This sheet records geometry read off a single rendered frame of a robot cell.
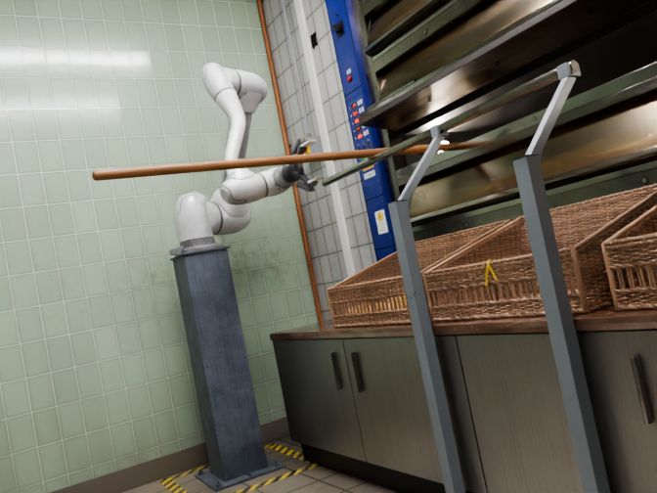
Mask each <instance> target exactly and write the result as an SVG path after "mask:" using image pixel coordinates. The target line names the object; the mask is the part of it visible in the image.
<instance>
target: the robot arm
mask: <svg viewBox="0 0 657 493"><path fill-rule="evenodd" d="M202 80H203V83H204V86H205V88H206V90H207V91H208V93H209V95H210V97H211V98H212V99H213V100H214V101H215V103H216V104H217V105H218V106H219V107H220V108H221V109H222V110H223V112H224V113H225V114H226V115H227V116H228V117H229V125H228V132H227V139H226V147H225V153H224V160H230V159H243V158H245V157H246V150H247V143H248V136H249V129H250V122H251V117H252V114H253V113H255V111H256V109H257V107H258V105H259V104H260V103H261V102H263V101H264V99H265V98H266V96H267V93H268V87H267V84H266V82H265V80H264V79H263V78H261V77H260V76H259V75H257V74H255V73H252V72H249V71H245V70H240V69H230V68H226V67H221V66H220V65H218V64H216V63H209V64H206V65H205V66H204V67H203V69H202ZM315 142H317V140H305V138H298V139H297V141H296V144H295V146H294V148H293V150H292V152H291V153H290V155H291V156H293V155H304V152H305V149H306V147H309V146H310V145H312V144H313V143H315ZM323 178H324V176H320V177H315V178H313V179H311V180H310V179H309V178H308V177H307V175H306V174H305V173H304V169H303V163H296V164H284V165H281V166H279V167H275V168H270V169H268V170H265V171H262V172H259V173H255V174H254V173H253V172H251V171H250V170H248V168H239V169H227V170H222V175H221V182H220V188H219V189H217V190H216V191H215V192H214V194H213V197H212V199H211V201H210V202H208V201H207V198H206V197H205V196H204V195H203V194H200V193H198V192H193V193H188V194H185V195H182V196H180V197H179V199H178V200H177V201H176V205H175V223H176V229H177V234H178V238H179V242H180V246H179V247H177V248H174V249H171V250H170V251H169V254H170V255H175V256H177V255H179V254H181V253H184V252H191V251H198V250H204V249H211V248H218V247H223V245H216V244H215V241H214V237H213V235H228V234H234V233H236V232H239V231H241V230H243V229H244V228H245V227H247V226H248V224H249V222H250V220H251V211H250V208H249V206H248V203H250V202H256V201H259V200H260V199H263V198H267V197H273V196H276V195H279V194H281V193H283V192H285V191H286V190H288V189H289V187H291V186H292V185H294V184H296V183H297V185H296V188H300V189H303V190H305V191H307V192H314V191H315V189H314V186H316V185H317V184H318V181H319V180H321V179H323ZM300 181H302V182H303V183H304V184H303V183H302V182H300Z"/></svg>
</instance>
